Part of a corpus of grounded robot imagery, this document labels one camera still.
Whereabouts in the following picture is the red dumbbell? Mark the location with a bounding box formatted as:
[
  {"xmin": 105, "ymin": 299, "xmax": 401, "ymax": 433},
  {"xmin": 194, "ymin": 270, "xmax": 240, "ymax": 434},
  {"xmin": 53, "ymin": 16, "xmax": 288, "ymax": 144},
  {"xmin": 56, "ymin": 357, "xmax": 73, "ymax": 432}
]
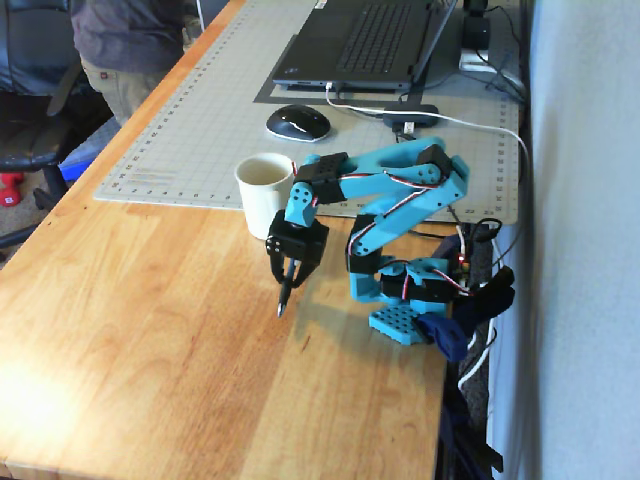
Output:
[{"xmin": 0, "ymin": 172, "xmax": 26, "ymax": 208}]

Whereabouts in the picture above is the black usb hub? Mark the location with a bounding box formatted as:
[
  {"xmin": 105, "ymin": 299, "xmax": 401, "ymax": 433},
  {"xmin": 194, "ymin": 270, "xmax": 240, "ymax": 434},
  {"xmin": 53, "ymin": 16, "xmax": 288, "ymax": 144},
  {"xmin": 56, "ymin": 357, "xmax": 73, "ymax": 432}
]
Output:
[{"xmin": 382, "ymin": 103, "xmax": 441, "ymax": 130}]

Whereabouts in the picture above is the dark navy clamp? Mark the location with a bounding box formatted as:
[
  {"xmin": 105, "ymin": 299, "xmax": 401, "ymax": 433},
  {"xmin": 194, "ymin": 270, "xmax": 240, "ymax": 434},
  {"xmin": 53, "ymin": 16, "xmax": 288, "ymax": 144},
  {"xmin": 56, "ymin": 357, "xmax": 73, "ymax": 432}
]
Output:
[{"xmin": 433, "ymin": 234, "xmax": 517, "ymax": 334}]

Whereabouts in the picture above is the black office chair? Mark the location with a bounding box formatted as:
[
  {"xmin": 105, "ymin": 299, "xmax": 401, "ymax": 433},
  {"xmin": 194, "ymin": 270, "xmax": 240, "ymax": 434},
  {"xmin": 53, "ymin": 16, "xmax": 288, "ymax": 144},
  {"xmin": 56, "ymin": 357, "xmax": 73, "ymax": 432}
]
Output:
[{"xmin": 0, "ymin": 0, "xmax": 116, "ymax": 251}]

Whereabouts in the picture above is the person in grey shirt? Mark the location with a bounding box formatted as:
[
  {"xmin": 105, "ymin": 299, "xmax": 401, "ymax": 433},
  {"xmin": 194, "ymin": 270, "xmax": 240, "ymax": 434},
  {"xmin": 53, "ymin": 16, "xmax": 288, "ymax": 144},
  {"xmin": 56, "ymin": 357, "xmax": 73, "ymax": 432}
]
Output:
[{"xmin": 69, "ymin": 0, "xmax": 187, "ymax": 127}]

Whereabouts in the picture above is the black strap bundle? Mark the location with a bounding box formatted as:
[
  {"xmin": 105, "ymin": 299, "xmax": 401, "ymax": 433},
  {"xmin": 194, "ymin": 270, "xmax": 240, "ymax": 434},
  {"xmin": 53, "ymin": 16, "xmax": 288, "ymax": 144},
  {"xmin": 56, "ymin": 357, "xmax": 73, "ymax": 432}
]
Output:
[{"xmin": 437, "ymin": 372, "xmax": 505, "ymax": 480}]

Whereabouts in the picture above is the blue clamp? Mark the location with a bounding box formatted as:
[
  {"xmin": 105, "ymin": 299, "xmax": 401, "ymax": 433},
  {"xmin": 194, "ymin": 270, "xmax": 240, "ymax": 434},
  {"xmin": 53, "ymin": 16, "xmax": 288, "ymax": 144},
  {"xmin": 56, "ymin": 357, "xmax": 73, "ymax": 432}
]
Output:
[{"xmin": 416, "ymin": 312, "xmax": 474, "ymax": 364}]

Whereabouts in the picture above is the black computer mouse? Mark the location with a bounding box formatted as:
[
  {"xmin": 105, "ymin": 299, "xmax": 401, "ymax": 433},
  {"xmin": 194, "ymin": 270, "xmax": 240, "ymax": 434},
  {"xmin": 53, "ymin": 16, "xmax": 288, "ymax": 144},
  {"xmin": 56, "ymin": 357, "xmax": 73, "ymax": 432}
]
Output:
[{"xmin": 265, "ymin": 104, "xmax": 333, "ymax": 144}]

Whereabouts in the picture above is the black cable bundle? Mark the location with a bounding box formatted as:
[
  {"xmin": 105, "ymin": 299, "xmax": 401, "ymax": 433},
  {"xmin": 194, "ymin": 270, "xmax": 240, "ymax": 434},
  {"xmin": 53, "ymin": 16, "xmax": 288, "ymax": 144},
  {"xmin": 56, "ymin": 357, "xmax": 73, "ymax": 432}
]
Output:
[{"xmin": 477, "ymin": 3, "xmax": 527, "ymax": 105}]

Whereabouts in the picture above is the grey gridded cutting mat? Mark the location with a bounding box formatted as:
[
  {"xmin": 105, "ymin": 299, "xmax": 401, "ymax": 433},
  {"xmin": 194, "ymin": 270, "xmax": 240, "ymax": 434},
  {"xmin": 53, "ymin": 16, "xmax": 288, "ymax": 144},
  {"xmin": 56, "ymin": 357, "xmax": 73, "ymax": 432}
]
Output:
[{"xmin": 93, "ymin": 0, "xmax": 522, "ymax": 227}]

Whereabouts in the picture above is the black pen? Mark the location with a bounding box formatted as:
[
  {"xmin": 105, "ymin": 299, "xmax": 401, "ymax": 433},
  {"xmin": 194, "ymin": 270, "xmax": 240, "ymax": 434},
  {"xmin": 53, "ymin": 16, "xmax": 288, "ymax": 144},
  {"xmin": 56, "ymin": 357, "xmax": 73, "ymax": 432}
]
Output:
[{"xmin": 276, "ymin": 257, "xmax": 298, "ymax": 319}]

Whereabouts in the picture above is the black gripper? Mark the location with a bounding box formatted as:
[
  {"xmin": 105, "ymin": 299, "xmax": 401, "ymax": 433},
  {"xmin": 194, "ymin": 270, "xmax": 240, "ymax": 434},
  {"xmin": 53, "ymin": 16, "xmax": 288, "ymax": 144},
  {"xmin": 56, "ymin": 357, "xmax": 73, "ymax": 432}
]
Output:
[{"xmin": 265, "ymin": 209, "xmax": 331, "ymax": 290}]

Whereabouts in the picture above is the black device on stand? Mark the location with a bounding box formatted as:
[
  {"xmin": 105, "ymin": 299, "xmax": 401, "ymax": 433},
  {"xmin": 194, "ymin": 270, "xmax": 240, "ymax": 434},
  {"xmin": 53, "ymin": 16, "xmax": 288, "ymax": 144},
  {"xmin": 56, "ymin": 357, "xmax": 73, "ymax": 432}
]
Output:
[{"xmin": 458, "ymin": 0, "xmax": 500, "ymax": 72}]

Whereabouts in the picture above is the black laptop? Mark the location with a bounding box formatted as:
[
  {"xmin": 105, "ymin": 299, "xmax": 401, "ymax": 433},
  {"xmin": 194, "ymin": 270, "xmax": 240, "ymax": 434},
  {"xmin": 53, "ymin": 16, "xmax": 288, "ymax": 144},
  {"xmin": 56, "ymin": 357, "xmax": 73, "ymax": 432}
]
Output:
[{"xmin": 272, "ymin": 0, "xmax": 459, "ymax": 93}]

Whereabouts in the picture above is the motor controller board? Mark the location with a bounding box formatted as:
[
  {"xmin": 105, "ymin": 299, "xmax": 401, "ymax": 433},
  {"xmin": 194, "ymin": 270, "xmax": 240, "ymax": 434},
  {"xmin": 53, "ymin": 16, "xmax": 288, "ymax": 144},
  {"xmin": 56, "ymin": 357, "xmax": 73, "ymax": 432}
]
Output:
[{"xmin": 455, "ymin": 249, "xmax": 475, "ymax": 294}]

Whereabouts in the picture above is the white ceramic mug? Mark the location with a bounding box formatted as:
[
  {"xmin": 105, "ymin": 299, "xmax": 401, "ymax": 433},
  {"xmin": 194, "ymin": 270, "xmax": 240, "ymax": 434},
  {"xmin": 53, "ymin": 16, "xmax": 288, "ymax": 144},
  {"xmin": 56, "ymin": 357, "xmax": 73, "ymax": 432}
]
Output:
[{"xmin": 234, "ymin": 152, "xmax": 297, "ymax": 242}]

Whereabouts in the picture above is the white usb cable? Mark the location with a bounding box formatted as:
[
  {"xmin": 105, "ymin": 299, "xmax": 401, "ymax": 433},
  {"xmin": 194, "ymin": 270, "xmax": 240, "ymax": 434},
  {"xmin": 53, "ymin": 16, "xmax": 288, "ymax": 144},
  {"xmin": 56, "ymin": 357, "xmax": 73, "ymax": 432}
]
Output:
[{"xmin": 325, "ymin": 81, "xmax": 533, "ymax": 394}]

